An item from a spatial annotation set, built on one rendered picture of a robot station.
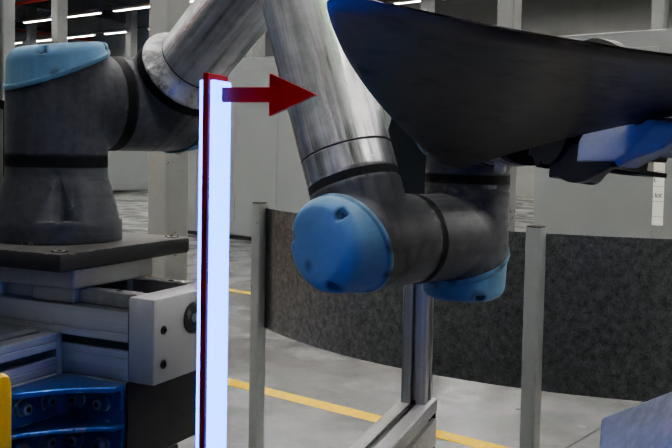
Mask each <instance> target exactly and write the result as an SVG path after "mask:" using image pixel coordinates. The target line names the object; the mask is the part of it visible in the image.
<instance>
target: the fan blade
mask: <svg viewBox="0 0 672 448"><path fill-rule="evenodd" d="M327 10H328V14H329V17H330V21H331V24H332V27H333V29H334V32H335V35H336V37H337V39H338V42H339V44H340V46H341V48H342V50H343V52H344V54H345V56H346V57H347V59H348V61H349V63H350V64H351V66H352V68H353V69H354V71H355V72H356V74H357V75H358V77H359V78H360V80H361V81H362V82H363V84H364V85H365V87H366V88H367V89H368V91H369V92H370V93H371V94H372V96H373V97H374V98H375V99H376V101H377V102H378V103H379V104H380V105H381V106H382V108H383V109H384V110H385V111H386V112H387V113H388V114H389V115H390V117H391V118H392V119H393V120H394V121H395V122H396V123H397V124H398V125H399V126H400V127H401V128H402V129H403V130H404V131H405V132H406V133H407V134H408V135H409V136H410V137H411V138H412V139H413V140H414V141H415V142H417V143H418V144H419V145H420V146H421V147H422V148H423V149H424V150H425V151H426V152H428V153H429V154H430V155H431V156H432V157H433V158H435V159H436V160H437V161H439V162H440V163H441V164H444V165H448V166H452V167H455V168H459V169H465V168H468V167H471V166H473V165H476V164H479V163H482V162H486V161H489V160H492V159H495V158H498V157H501V156H505V155H508V154H511V153H515V152H518V151H522V150H525V149H529V148H532V147H536V146H540V145H543V144H547V143H551V142H555V141H559V140H563V139H567V138H571V137H575V136H579V135H584V134H588V133H592V132H597V131H601V130H606V129H611V128H615V127H620V126H625V125H630V124H635V123H640V122H645V121H647V120H649V118H651V117H659V118H666V117H672V53H664V52H656V51H647V50H640V49H633V48H626V47H620V46H613V45H606V44H600V43H594V42H588V41H581V40H575V39H569V38H563V37H557V36H552V35H546V34H540V33H535V32H529V31H523V30H518V29H513V28H507V27H502V26H497V25H492V24H487V23H482V22H476V21H472V20H467V19H462V18H457V17H452V16H447V15H443V14H438V13H433V12H429V11H424V10H420V9H415V8H411V7H407V6H402V5H398V4H394V3H389V2H385V1H381V0H327Z"/></svg>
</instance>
